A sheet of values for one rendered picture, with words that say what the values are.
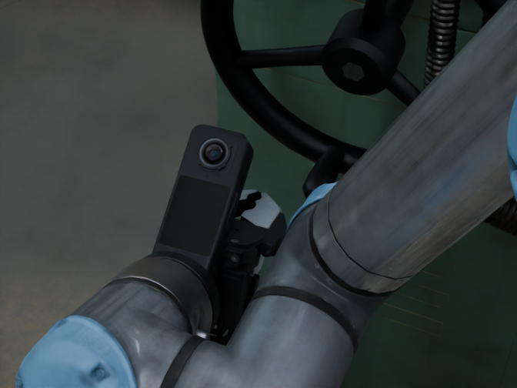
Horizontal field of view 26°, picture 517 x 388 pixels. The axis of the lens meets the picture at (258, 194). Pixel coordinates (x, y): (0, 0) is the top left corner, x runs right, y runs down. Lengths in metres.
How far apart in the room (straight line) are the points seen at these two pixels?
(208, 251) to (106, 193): 1.11
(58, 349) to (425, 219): 0.22
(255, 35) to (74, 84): 0.93
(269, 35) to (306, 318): 0.57
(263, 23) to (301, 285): 0.54
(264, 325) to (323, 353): 0.04
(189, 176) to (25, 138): 1.22
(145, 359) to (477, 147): 0.23
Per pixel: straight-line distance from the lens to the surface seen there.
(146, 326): 0.68
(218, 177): 0.81
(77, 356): 0.65
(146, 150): 1.96
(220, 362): 0.67
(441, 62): 0.98
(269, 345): 0.67
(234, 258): 0.83
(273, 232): 0.87
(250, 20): 1.20
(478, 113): 0.56
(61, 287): 1.79
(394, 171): 0.61
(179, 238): 0.81
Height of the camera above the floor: 1.42
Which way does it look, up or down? 49 degrees down
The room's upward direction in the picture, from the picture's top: straight up
